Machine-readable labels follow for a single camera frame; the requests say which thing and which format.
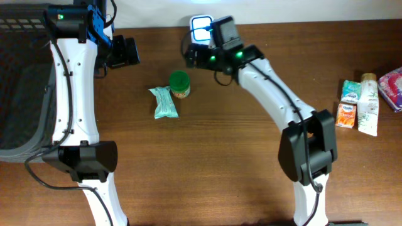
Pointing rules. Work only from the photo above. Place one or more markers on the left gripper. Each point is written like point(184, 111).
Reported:
point(123, 57)

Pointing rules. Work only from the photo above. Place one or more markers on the teal wipes packet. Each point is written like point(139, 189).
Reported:
point(165, 106)

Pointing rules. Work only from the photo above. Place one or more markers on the grey plastic mesh basket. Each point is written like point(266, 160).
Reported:
point(27, 82)

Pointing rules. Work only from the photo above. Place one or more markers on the small teal tissue pack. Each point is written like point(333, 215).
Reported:
point(351, 92)

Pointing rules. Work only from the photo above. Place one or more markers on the white barcode scanner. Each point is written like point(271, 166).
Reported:
point(199, 34)

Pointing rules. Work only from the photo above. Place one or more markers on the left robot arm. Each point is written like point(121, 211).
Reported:
point(82, 42)

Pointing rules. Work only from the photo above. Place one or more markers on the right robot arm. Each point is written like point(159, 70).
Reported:
point(308, 146)

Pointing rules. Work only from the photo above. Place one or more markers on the green lid jar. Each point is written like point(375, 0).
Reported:
point(179, 82)

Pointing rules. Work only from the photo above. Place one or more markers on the orange tissue pack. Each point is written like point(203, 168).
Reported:
point(346, 115)

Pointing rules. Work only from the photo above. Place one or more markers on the white tube with tan cap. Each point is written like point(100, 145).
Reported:
point(368, 105)

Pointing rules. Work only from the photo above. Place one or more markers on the purple red pad pack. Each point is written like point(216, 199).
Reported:
point(389, 86)

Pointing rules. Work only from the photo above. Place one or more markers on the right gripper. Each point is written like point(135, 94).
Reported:
point(205, 58)

